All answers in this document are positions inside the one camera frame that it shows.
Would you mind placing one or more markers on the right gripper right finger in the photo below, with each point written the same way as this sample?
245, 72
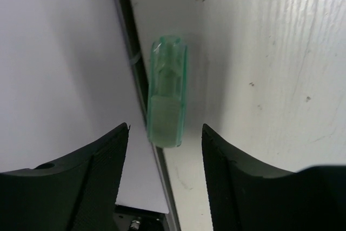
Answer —
247, 194

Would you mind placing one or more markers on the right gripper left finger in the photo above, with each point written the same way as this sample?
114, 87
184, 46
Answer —
74, 192

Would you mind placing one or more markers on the green translucent eraser case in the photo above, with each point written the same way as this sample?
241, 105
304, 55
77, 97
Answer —
167, 92

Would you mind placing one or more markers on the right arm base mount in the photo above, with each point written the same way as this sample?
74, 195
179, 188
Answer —
133, 219

